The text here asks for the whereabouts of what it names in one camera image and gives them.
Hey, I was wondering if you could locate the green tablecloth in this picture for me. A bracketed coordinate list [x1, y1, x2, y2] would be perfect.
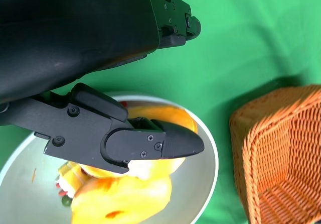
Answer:
[0, 0, 321, 224]

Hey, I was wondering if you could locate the yellow donut bread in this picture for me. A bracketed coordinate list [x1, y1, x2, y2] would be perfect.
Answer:
[126, 105, 199, 136]

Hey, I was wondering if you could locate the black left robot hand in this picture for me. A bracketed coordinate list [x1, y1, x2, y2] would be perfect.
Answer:
[0, 0, 205, 174]

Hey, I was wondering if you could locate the pale grey bowl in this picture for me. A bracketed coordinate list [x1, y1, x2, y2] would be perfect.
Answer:
[0, 91, 219, 224]

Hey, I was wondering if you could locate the orange striped toy pumpkin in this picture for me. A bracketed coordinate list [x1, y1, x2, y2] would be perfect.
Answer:
[71, 157, 188, 224]

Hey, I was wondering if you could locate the yellow toy cake slice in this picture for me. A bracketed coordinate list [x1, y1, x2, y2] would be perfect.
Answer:
[56, 160, 86, 207]

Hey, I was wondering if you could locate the orange wicker basket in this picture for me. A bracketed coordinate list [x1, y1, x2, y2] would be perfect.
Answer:
[229, 84, 321, 224]

